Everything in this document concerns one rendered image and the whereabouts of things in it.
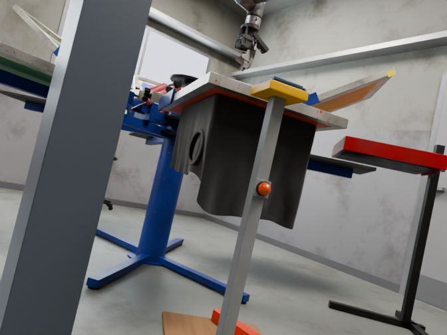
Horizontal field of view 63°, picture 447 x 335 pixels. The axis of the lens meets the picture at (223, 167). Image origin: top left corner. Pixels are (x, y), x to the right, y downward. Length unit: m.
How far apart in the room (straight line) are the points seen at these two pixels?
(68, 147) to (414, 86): 3.76
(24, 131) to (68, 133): 4.12
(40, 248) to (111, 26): 0.63
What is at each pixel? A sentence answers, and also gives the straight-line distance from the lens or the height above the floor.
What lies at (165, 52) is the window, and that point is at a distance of 5.85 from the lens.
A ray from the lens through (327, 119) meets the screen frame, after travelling 1.43.
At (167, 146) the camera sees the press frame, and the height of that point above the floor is 0.81.
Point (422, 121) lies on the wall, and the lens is 4.15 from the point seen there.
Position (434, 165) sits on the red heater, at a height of 1.03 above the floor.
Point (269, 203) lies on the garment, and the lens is 1.43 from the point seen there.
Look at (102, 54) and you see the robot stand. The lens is 1.09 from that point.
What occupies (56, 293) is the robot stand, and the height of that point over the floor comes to 0.25.
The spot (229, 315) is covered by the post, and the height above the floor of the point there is 0.28.
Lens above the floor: 0.64
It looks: 3 degrees up
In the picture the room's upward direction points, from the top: 13 degrees clockwise
